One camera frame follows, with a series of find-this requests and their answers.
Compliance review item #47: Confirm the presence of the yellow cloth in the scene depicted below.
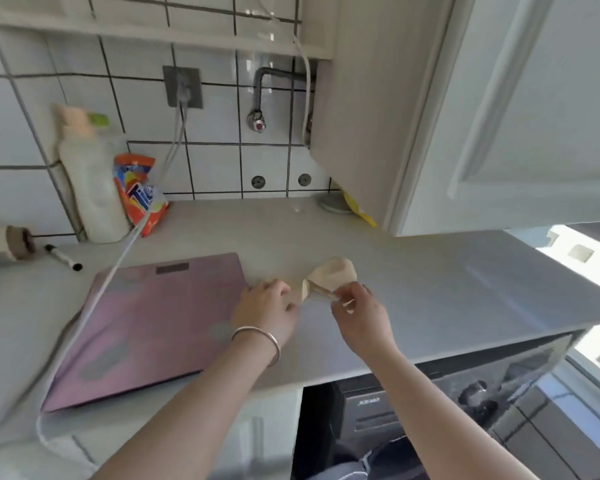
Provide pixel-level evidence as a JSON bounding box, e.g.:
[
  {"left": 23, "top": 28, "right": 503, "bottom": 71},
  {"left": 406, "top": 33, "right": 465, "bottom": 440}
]
[{"left": 342, "top": 191, "right": 379, "bottom": 228}]

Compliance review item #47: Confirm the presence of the person's left forearm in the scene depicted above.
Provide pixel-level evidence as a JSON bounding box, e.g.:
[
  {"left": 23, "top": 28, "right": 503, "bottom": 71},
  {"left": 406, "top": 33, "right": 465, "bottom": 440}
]
[{"left": 91, "top": 329, "right": 282, "bottom": 480}]

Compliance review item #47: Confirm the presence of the white power cable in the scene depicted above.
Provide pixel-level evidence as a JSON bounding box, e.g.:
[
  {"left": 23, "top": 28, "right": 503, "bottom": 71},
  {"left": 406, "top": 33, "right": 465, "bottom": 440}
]
[{"left": 0, "top": 97, "right": 188, "bottom": 468}]

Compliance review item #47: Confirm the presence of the pink bathroom scale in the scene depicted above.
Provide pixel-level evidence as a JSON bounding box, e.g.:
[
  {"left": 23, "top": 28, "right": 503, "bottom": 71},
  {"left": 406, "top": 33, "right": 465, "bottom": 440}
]
[{"left": 40, "top": 253, "right": 251, "bottom": 414}]

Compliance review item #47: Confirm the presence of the white hose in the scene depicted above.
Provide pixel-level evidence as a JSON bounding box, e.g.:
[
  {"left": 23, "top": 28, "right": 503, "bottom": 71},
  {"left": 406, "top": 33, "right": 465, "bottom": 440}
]
[{"left": 252, "top": 0, "right": 315, "bottom": 148}]

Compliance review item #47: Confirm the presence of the grey washing machine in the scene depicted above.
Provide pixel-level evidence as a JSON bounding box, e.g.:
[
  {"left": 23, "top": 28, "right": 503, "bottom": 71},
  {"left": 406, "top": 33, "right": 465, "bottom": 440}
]
[{"left": 291, "top": 329, "right": 588, "bottom": 480}]

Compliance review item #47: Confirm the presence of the white detergent bottle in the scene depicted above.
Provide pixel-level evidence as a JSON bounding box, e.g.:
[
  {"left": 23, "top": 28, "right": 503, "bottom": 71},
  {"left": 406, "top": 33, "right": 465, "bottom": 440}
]
[{"left": 55, "top": 104, "right": 131, "bottom": 244}]

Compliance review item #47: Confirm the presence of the metal water valve pipe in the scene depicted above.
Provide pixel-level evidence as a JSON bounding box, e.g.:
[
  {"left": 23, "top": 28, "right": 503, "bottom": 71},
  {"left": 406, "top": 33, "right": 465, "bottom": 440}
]
[{"left": 246, "top": 67, "right": 315, "bottom": 134}]

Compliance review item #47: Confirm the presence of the silver bracelet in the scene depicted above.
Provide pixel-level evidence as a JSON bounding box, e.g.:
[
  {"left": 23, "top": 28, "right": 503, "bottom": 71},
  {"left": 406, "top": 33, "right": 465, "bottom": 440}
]
[{"left": 230, "top": 326, "right": 281, "bottom": 368}]

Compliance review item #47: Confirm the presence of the white cylinder with brown cap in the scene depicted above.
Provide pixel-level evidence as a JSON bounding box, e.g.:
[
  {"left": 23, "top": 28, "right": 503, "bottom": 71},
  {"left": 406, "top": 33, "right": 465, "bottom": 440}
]
[{"left": 0, "top": 224, "right": 36, "bottom": 268}]

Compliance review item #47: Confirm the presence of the black marker pen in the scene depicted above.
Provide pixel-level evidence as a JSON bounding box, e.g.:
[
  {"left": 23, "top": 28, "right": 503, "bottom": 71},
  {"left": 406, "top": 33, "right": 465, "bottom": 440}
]
[{"left": 44, "top": 244, "right": 84, "bottom": 273}]

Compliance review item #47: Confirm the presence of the white wall shelf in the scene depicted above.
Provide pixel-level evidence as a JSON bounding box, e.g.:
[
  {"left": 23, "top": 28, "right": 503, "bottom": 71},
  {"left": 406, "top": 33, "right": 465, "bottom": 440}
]
[{"left": 0, "top": 0, "right": 335, "bottom": 60}]

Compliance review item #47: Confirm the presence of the person's left hand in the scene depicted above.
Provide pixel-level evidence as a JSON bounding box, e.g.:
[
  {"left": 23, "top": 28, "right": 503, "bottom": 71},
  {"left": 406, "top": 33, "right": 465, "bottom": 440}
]
[{"left": 230, "top": 279, "right": 300, "bottom": 348}]

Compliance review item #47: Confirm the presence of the orange detergent packet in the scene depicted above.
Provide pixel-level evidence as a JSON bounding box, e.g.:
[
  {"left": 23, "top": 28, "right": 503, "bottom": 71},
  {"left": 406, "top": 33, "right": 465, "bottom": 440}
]
[{"left": 113, "top": 154, "right": 171, "bottom": 238}]

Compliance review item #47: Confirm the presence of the grey wall socket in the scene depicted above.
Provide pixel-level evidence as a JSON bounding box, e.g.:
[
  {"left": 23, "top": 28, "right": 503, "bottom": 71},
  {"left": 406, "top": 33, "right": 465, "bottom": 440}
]
[{"left": 162, "top": 65, "right": 204, "bottom": 109}]

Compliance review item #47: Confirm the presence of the person's right forearm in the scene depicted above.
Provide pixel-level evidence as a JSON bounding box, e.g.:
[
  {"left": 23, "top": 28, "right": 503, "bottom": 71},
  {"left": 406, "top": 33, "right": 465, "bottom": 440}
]
[{"left": 368, "top": 346, "right": 540, "bottom": 480}]

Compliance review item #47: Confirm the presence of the beige bag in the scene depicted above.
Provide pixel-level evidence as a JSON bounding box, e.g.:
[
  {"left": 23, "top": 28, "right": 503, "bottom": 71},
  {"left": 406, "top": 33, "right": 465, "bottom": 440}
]
[{"left": 298, "top": 257, "right": 357, "bottom": 303}]

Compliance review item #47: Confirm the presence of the white base cabinet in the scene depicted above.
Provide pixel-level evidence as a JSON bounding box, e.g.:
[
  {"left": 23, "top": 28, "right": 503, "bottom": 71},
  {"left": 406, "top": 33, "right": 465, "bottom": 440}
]
[{"left": 207, "top": 386, "right": 305, "bottom": 480}]

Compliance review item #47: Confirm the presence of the person's right hand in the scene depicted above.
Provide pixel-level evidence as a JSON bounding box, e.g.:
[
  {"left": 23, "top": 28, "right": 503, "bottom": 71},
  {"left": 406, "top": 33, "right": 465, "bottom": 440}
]
[{"left": 330, "top": 281, "right": 400, "bottom": 359}]

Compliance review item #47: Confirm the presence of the white wall cabinet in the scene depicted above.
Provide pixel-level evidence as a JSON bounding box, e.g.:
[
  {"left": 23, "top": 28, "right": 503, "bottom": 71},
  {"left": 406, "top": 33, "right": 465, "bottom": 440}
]
[{"left": 300, "top": 0, "right": 600, "bottom": 238}]

